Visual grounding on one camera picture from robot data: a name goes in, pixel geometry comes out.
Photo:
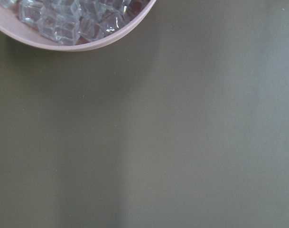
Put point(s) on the clear ice cubes pile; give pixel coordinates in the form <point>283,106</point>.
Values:
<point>69,22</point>

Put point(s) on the pink bowl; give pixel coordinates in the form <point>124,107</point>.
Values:
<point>21,32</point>

